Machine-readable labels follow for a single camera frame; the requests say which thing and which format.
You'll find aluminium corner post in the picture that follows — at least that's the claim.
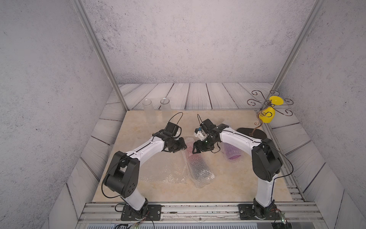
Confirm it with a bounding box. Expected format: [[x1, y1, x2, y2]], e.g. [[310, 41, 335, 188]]
[[270, 0, 326, 95], [71, 0, 129, 111]]

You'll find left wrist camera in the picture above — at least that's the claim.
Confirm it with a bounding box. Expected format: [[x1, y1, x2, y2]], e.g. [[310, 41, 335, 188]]
[[165, 122, 182, 138]]

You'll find left aluminium corner post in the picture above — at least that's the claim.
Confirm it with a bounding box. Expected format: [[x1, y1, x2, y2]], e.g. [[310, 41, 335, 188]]
[[71, 0, 129, 111]]

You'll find yellow plastic wine glass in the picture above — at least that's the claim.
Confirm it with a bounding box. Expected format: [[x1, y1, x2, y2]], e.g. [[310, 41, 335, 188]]
[[257, 96, 284, 123]]

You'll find right aluminium corner post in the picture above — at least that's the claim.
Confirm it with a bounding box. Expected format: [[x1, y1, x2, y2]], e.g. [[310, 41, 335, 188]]
[[270, 0, 326, 95]]

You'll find black wire glass stand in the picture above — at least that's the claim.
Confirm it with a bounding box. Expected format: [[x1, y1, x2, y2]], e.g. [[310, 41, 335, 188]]
[[237, 90, 294, 140]]

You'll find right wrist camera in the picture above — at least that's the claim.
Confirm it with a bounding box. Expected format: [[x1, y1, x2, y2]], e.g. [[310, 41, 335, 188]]
[[194, 127, 206, 141]]

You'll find aluminium rail frame front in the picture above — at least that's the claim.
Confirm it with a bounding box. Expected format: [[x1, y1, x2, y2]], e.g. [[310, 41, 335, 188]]
[[76, 186, 327, 229]]

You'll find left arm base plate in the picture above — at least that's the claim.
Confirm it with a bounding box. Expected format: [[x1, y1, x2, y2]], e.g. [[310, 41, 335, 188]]
[[121, 204, 162, 221]]

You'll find clear bubble vase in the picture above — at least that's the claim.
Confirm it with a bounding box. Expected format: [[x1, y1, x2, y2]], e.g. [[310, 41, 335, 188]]
[[160, 97, 172, 122]]

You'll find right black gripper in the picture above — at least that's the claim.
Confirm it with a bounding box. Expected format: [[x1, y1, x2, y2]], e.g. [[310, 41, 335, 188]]
[[191, 135, 216, 153]]

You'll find pink bubble vase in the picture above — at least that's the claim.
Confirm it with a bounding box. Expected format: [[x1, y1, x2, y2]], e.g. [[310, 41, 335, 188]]
[[183, 137, 215, 189]]

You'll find purple bubble wrapped vase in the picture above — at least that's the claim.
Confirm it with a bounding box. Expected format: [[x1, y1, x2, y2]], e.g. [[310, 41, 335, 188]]
[[223, 143, 243, 162]]

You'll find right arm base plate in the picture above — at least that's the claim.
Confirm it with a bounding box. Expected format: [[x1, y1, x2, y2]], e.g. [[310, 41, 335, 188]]
[[238, 204, 280, 220]]

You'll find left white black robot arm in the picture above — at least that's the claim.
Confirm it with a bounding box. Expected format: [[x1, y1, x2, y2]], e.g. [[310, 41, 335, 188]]
[[102, 130, 187, 218]]

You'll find clear glass vase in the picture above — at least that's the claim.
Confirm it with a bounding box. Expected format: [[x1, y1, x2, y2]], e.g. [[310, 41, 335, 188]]
[[143, 99, 156, 124]]

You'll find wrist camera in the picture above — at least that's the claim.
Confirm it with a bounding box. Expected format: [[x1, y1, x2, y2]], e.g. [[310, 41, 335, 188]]
[[194, 127, 206, 141], [165, 122, 182, 138]]

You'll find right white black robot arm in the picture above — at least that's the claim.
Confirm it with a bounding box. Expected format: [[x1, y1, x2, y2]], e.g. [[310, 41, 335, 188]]
[[192, 119, 283, 219]]

